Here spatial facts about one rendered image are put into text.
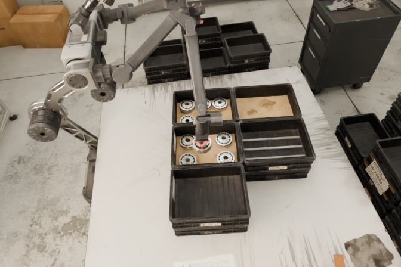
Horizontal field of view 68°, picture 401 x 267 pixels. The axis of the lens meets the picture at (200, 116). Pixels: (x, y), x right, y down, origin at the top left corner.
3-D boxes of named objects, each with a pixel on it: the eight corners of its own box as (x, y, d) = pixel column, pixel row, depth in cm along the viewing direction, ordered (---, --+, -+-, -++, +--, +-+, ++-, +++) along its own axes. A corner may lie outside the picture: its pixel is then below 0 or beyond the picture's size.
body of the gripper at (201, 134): (207, 125, 157) (208, 116, 151) (208, 141, 151) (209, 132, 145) (195, 125, 157) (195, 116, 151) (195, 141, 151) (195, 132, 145)
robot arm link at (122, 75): (176, 5, 140) (176, 0, 130) (197, 26, 143) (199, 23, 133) (113, 74, 144) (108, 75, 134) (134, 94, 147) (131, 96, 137)
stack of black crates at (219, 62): (190, 96, 308) (187, 71, 282) (187, 77, 327) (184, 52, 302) (228, 91, 310) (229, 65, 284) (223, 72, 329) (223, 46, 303)
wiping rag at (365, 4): (355, 12, 262) (357, 9, 260) (344, 0, 276) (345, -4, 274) (386, 9, 263) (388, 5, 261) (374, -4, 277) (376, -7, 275)
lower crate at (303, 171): (241, 183, 181) (242, 173, 172) (236, 142, 200) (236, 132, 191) (308, 179, 180) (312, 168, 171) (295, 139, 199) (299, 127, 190)
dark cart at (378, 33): (309, 98, 316) (334, 23, 248) (295, 70, 345) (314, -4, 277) (364, 90, 319) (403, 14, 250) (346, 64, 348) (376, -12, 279)
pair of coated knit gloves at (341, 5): (329, 13, 264) (330, 9, 262) (321, 2, 276) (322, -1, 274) (357, 9, 265) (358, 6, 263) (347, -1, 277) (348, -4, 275)
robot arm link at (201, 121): (196, 112, 145) (196, 121, 142) (209, 111, 146) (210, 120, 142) (196, 121, 151) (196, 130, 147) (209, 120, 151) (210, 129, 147)
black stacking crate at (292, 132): (242, 173, 172) (243, 163, 164) (236, 133, 192) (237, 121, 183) (311, 169, 172) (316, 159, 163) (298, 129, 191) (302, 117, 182)
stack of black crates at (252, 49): (228, 91, 310) (230, 56, 275) (224, 72, 329) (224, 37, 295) (267, 86, 311) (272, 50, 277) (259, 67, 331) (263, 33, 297)
